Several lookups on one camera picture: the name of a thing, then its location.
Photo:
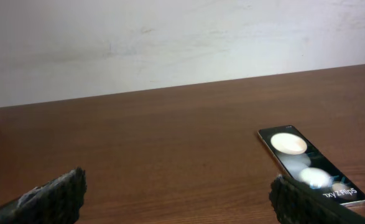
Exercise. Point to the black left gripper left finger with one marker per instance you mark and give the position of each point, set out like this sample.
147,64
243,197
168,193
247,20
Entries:
57,201

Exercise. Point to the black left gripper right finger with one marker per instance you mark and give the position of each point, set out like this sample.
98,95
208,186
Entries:
295,203

